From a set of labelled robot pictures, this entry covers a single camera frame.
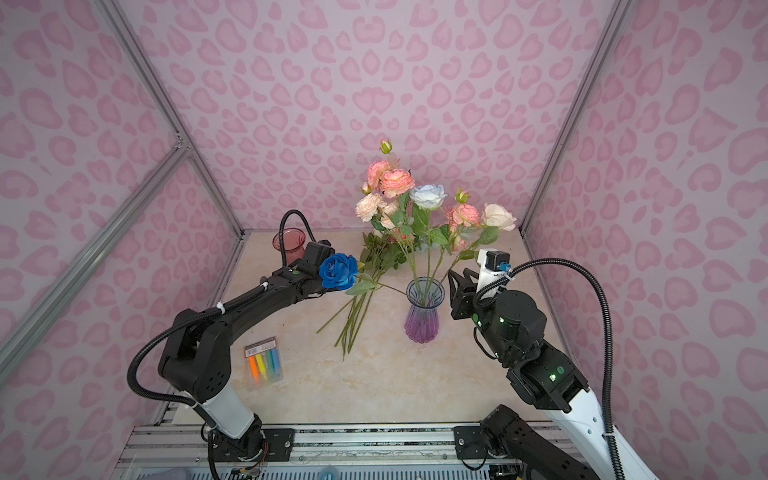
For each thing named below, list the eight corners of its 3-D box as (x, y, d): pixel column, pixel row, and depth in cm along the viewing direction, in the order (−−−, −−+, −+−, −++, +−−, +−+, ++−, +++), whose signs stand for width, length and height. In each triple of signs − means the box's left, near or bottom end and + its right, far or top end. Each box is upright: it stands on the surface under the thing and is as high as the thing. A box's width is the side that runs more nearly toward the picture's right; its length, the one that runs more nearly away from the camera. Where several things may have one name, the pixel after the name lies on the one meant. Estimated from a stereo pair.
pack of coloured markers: (252, 391, 84) (249, 389, 82) (246, 350, 92) (244, 347, 90) (285, 378, 86) (282, 375, 85) (277, 338, 94) (274, 335, 92)
